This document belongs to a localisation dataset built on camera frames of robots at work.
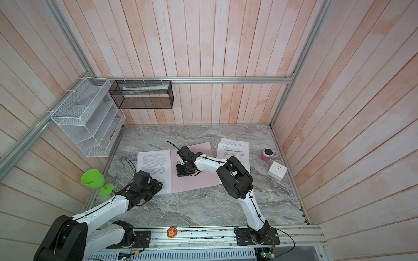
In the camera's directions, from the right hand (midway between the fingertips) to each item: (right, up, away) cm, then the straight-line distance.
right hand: (180, 174), depth 96 cm
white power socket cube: (+57, +3, -3) cm, 57 cm away
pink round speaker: (+54, +12, +2) cm, 55 cm away
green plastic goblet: (-38, +2, -19) cm, 43 cm away
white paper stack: (+37, +15, +12) cm, 42 cm away
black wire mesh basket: (-26, +51, +8) cm, 58 cm away
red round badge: (-1, -24, -20) cm, 31 cm away
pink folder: (+14, -2, -3) cm, 14 cm away
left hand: (-9, -6, -7) cm, 13 cm away
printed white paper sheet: (-15, +6, +4) cm, 16 cm away
